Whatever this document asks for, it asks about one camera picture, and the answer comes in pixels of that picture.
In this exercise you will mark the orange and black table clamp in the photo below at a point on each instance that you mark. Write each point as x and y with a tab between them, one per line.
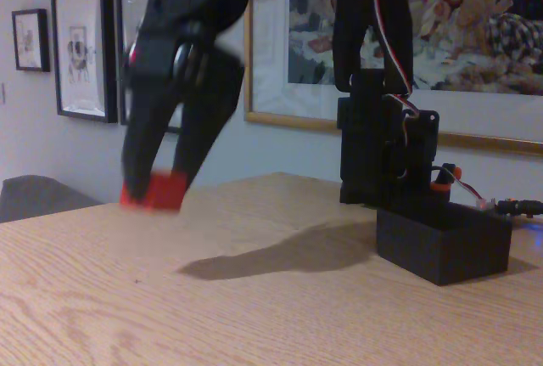
443	183

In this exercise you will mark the black rectangular box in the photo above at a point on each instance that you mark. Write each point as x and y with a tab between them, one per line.
441	255

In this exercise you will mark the red cube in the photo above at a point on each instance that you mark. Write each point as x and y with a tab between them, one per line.
166	193

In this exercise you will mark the large gold framed painting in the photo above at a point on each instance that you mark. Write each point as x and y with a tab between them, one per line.
475	43

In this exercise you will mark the large black picture frame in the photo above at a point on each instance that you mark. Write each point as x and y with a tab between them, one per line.
126	22

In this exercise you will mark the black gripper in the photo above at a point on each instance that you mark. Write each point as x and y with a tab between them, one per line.
170	86

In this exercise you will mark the grey upholstered chair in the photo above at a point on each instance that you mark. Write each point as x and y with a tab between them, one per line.
38	198

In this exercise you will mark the medium black picture frame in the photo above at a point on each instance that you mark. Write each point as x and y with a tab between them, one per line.
80	49

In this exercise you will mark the small black picture frame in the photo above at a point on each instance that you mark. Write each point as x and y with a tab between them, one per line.
30	40

